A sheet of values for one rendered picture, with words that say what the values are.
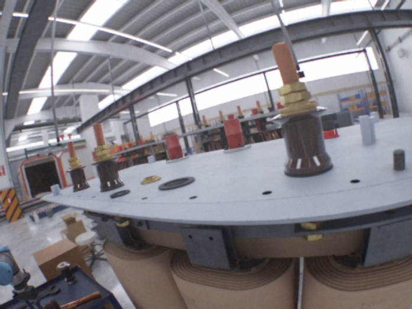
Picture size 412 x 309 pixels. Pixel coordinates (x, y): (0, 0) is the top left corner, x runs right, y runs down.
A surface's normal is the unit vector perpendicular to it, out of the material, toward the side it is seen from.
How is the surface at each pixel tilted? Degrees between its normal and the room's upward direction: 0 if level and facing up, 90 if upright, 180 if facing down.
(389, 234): 90
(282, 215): 11
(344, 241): 90
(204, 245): 90
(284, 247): 90
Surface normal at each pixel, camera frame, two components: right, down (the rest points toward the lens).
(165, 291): 0.32, 0.01
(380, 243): -0.47, 0.19
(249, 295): -0.15, 0.13
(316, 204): -0.31, -0.92
